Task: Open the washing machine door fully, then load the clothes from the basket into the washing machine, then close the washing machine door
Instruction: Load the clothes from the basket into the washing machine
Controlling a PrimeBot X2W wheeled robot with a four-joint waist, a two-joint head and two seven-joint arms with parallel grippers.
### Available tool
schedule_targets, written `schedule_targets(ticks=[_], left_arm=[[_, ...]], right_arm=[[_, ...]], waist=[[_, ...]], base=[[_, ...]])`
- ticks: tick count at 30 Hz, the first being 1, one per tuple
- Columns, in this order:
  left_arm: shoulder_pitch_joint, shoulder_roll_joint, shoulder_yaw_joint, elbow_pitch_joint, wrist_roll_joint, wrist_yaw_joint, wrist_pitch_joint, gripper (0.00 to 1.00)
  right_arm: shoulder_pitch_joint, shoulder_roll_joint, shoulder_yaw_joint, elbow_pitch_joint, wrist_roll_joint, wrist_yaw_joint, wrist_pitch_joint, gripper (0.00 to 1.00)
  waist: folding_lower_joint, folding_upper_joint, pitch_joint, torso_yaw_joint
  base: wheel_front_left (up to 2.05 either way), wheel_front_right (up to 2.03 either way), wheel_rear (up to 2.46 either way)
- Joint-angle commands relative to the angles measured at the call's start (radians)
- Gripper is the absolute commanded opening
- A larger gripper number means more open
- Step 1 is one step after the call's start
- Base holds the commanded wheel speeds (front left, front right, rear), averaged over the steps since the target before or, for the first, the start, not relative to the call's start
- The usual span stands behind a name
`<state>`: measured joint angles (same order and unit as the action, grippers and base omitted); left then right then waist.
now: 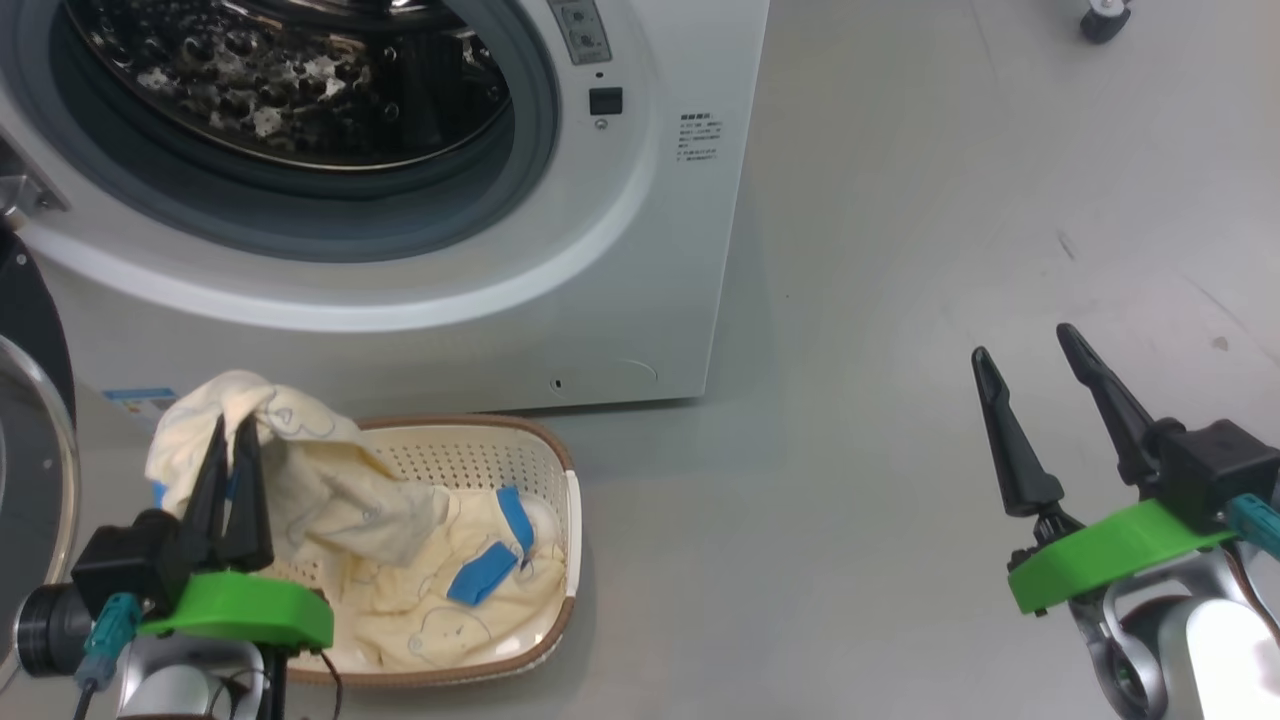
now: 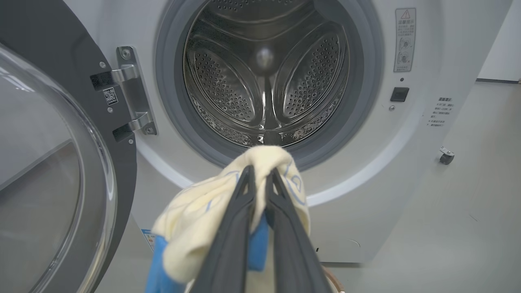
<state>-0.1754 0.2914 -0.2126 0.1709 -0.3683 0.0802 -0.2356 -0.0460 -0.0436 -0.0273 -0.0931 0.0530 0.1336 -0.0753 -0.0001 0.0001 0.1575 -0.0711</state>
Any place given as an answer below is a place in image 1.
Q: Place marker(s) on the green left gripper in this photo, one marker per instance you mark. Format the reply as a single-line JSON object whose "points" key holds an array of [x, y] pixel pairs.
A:
{"points": [[250, 610]]}

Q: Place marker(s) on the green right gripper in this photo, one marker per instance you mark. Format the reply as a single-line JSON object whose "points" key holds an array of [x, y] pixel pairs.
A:
{"points": [[1100, 555]]}

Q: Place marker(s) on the cream garment with blue trim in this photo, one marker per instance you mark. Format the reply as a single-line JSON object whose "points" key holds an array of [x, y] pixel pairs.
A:
{"points": [[330, 490]]}

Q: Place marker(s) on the round dark washing machine door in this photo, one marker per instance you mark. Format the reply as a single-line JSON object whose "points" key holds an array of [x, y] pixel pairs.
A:
{"points": [[30, 320]]}

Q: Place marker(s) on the cream perforated laundry basket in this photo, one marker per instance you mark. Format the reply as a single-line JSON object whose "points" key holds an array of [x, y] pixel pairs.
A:
{"points": [[470, 460]]}

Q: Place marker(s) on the white front-load washing machine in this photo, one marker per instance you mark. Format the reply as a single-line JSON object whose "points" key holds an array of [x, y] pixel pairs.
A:
{"points": [[650, 300]]}

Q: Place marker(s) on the steel washing machine drum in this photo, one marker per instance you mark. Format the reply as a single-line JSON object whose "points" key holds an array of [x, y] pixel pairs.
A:
{"points": [[250, 80]]}

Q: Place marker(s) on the blue energy label sticker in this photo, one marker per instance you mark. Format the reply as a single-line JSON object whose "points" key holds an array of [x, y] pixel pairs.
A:
{"points": [[135, 397]]}

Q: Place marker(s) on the black caster wheel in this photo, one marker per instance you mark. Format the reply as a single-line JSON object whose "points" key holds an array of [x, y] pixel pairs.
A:
{"points": [[1103, 22]]}

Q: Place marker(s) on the small printed warning text sticker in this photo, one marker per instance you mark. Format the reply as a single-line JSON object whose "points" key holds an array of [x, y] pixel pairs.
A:
{"points": [[700, 138]]}

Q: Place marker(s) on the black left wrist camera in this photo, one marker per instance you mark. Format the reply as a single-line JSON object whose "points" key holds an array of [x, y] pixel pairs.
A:
{"points": [[120, 565]]}

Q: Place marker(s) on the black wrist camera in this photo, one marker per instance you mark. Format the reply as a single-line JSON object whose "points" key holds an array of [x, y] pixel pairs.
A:
{"points": [[1215, 465], [120, 565]]}

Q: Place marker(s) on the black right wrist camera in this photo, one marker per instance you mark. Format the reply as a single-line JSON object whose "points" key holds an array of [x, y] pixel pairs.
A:
{"points": [[1215, 465]]}

